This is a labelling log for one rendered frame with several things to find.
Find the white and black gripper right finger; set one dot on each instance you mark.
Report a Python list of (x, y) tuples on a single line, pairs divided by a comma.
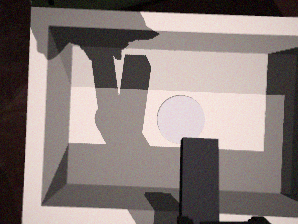
[(258, 218)]

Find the white rectangular sink basin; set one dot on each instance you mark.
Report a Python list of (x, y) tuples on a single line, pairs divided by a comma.
[(112, 93)]

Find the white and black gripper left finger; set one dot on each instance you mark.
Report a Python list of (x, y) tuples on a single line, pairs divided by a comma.
[(184, 220)]

